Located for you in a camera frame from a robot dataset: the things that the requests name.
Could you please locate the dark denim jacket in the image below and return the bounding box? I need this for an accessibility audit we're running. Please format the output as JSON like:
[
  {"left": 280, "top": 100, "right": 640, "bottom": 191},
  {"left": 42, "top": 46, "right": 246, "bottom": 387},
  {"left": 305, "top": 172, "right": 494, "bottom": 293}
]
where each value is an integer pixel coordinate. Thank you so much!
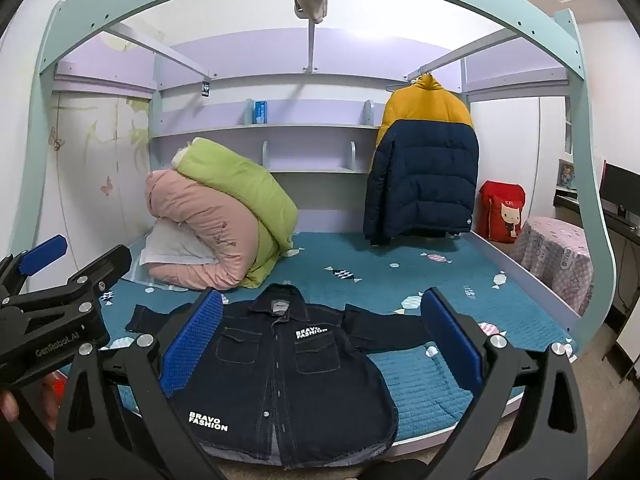
[{"left": 128, "top": 284, "right": 430, "bottom": 468}]

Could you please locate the person's left hand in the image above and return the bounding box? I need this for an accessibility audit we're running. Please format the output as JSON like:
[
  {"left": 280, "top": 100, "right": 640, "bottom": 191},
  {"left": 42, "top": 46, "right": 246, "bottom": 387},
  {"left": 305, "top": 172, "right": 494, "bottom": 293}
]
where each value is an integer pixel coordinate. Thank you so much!
[{"left": 0, "top": 390, "right": 20, "bottom": 422}]

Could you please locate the white pillow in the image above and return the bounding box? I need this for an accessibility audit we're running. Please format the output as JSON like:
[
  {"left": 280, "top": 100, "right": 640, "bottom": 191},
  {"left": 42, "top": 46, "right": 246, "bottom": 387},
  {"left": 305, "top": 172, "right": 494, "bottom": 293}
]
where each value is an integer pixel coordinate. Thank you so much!
[{"left": 140, "top": 218, "right": 218, "bottom": 266}]

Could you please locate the pink folded duvet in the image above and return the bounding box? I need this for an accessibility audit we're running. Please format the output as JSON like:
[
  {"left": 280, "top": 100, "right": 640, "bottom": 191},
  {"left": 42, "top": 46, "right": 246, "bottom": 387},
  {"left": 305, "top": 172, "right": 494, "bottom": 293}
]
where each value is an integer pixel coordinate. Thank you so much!
[{"left": 142, "top": 170, "right": 258, "bottom": 292}]

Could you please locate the pink patterned covered stool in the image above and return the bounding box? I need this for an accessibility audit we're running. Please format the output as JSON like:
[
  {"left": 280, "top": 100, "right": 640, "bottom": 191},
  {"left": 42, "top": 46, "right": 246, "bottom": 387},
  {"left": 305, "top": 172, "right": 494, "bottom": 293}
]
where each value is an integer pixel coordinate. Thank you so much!
[{"left": 511, "top": 217, "right": 594, "bottom": 315}]

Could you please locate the green folded duvet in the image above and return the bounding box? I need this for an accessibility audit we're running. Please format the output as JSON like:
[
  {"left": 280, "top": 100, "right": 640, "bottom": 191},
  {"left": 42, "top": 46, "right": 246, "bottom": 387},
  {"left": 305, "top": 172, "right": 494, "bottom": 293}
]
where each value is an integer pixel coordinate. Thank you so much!
[{"left": 171, "top": 138, "right": 298, "bottom": 288}]

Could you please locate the red cartoon bag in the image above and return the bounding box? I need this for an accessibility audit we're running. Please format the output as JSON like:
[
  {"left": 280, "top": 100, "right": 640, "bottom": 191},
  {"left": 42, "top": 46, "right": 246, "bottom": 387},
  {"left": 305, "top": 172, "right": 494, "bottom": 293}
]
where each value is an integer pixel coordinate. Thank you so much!
[{"left": 476, "top": 181, "right": 526, "bottom": 244}]

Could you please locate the teal quilted bed cover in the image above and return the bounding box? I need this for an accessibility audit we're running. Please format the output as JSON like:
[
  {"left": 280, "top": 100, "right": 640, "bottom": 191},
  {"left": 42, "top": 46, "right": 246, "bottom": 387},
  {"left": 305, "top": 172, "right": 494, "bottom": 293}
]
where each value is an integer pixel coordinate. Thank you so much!
[{"left": 96, "top": 228, "right": 582, "bottom": 449}]

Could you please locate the blue box on shelf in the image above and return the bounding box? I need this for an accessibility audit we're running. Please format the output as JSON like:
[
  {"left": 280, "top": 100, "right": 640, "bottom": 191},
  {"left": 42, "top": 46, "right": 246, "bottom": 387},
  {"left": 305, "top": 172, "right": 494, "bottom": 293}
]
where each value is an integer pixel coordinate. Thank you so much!
[{"left": 253, "top": 101, "right": 268, "bottom": 125}]

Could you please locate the black computer monitor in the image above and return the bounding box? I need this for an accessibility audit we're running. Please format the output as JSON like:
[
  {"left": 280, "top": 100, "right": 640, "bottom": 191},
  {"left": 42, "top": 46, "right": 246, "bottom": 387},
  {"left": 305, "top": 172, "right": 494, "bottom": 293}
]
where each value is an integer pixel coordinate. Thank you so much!
[{"left": 600, "top": 162, "right": 640, "bottom": 216}]

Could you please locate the yellow navy puffer jacket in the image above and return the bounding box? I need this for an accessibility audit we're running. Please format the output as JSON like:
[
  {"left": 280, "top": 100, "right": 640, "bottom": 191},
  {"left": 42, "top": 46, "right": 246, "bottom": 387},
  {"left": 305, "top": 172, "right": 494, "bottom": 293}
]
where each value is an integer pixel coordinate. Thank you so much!
[{"left": 362, "top": 74, "right": 480, "bottom": 246}]

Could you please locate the mint green bed frame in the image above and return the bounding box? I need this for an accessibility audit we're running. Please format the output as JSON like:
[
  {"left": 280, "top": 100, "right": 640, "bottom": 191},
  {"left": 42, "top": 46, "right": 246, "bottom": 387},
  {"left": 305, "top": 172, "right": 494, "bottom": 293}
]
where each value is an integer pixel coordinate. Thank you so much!
[{"left": 1, "top": 0, "right": 616, "bottom": 347}]

